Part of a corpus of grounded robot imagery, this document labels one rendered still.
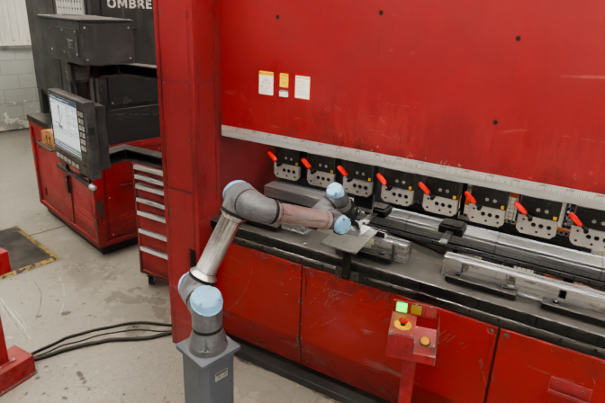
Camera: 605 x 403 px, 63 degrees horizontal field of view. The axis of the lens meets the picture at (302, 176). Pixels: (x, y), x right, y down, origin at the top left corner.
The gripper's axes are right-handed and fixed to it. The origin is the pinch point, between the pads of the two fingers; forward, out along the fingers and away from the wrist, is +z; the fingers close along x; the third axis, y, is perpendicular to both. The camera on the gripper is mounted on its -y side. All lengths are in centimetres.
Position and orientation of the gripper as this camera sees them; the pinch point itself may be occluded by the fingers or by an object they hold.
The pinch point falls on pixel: (352, 231)
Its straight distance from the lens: 242.1
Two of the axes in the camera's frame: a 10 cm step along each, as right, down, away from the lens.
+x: -8.2, -2.2, 5.2
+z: 3.3, 5.6, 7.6
